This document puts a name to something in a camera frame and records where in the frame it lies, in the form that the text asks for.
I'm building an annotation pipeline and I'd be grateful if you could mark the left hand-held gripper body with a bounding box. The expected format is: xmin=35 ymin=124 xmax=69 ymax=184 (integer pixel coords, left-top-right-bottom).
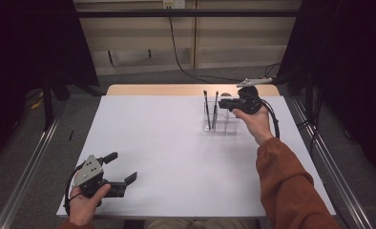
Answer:
xmin=72 ymin=154 xmax=127 ymax=208

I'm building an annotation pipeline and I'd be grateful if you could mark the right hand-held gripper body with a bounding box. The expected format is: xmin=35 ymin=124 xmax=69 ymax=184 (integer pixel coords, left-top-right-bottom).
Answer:
xmin=228 ymin=77 xmax=274 ymax=116

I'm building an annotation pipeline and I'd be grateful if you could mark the black makeup brush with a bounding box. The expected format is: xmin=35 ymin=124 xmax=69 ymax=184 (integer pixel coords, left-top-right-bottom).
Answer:
xmin=202 ymin=90 xmax=213 ymax=132
xmin=212 ymin=90 xmax=219 ymax=131

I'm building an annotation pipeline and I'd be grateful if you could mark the clear acrylic organizer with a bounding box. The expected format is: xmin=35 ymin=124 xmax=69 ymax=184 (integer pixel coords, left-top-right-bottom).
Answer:
xmin=202 ymin=100 xmax=242 ymax=134

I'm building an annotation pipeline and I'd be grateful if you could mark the person's right hand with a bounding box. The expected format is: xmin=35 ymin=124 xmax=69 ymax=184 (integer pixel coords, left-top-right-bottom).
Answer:
xmin=232 ymin=105 xmax=275 ymax=146

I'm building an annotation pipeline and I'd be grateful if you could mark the person's left hand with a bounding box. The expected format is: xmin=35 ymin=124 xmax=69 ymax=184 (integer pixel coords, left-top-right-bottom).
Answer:
xmin=69 ymin=183 xmax=113 ymax=227

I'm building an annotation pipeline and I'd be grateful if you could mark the white table sheet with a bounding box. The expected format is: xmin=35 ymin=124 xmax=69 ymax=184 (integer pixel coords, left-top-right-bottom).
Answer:
xmin=55 ymin=94 xmax=337 ymax=219

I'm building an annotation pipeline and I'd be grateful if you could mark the right hand-held gripper cable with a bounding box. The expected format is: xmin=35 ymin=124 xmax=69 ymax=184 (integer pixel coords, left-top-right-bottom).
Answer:
xmin=261 ymin=98 xmax=281 ymax=140

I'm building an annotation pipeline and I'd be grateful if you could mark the hand-held gripper cable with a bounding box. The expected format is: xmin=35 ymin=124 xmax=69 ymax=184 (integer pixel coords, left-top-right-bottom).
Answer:
xmin=63 ymin=160 xmax=87 ymax=218
xmin=261 ymin=98 xmax=281 ymax=140

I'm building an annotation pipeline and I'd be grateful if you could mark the left hand-held gripper cable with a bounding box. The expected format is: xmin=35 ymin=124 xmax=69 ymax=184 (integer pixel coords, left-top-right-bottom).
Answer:
xmin=63 ymin=160 xmax=87 ymax=218

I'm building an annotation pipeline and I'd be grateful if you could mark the metal floor rail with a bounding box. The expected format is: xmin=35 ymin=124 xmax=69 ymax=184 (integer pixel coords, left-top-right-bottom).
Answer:
xmin=290 ymin=96 xmax=375 ymax=229
xmin=0 ymin=101 xmax=68 ymax=229

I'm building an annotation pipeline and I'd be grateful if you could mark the black stand post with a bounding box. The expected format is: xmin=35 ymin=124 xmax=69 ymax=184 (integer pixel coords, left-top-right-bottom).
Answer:
xmin=304 ymin=68 xmax=316 ymax=128
xmin=42 ymin=74 xmax=55 ymax=132

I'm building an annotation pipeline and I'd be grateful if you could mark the black wall cable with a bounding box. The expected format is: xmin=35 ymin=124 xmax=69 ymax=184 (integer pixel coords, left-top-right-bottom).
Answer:
xmin=167 ymin=6 xmax=282 ymax=84

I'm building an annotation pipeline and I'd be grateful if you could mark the white wall socket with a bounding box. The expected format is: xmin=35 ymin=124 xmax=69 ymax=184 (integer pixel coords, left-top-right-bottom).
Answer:
xmin=162 ymin=0 xmax=186 ymax=10

